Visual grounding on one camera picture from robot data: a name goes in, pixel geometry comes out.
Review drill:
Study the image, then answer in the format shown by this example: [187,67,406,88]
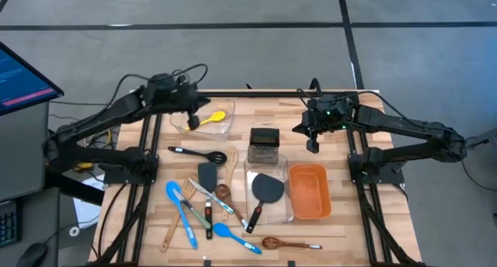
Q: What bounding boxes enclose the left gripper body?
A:
[172,80,201,131]

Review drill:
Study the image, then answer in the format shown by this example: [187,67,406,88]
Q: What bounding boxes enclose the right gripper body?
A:
[304,94,353,154]

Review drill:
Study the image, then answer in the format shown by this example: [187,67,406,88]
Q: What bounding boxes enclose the yellow silicone spatula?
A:
[183,110,227,132]

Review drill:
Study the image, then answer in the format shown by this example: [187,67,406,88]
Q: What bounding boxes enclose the metal box grater black handle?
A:
[248,127,281,164]

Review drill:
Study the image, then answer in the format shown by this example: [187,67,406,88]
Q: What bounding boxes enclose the black slotted spoon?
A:
[167,145,228,166]

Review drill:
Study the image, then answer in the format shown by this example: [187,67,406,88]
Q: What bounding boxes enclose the wooden slotted spatula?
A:
[221,147,241,221]
[159,175,199,254]

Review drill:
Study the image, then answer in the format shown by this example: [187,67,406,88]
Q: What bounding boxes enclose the round black turner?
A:
[245,172,286,234]

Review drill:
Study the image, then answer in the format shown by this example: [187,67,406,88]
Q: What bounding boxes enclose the square black turner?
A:
[197,161,218,241]

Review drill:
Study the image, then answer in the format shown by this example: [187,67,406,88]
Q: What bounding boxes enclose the large blue silicone spoon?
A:
[165,181,199,251]

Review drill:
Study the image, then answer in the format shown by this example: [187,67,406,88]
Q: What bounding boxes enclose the knife with teal handle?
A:
[188,177,235,215]

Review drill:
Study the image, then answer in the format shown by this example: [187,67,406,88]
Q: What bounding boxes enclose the metal tongs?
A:
[172,189,213,231]

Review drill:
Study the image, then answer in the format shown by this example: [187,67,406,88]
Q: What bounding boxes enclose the small blue silicone spoon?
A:
[212,222,263,255]

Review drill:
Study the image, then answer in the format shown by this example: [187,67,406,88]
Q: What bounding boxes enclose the clear plastic bin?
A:
[243,154,295,226]
[169,99,236,142]

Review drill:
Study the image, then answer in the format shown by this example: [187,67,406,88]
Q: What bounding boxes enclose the orange plastic bin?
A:
[288,164,332,220]

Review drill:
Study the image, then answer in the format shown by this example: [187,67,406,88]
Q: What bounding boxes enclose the black floor beam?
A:
[45,169,106,206]

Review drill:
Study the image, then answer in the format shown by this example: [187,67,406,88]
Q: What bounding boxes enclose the white paper sheet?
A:
[72,172,106,230]

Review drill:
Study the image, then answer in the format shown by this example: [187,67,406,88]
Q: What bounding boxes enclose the grey metal stand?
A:
[463,127,497,151]

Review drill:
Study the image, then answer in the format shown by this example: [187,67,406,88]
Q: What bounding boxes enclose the computer monitor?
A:
[0,40,65,116]

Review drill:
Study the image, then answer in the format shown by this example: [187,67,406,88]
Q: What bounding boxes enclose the grey desk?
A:
[0,102,61,267]

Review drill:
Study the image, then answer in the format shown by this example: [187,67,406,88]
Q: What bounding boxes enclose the black keyboard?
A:
[0,199,23,249]

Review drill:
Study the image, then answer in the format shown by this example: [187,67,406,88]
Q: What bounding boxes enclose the black computer mouse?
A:
[15,242,48,267]

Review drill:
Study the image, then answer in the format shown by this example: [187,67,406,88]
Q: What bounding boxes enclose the black aluminium table frame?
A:
[89,80,426,267]

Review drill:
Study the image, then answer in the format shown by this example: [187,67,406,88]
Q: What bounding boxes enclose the yellow cable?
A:
[73,129,113,172]

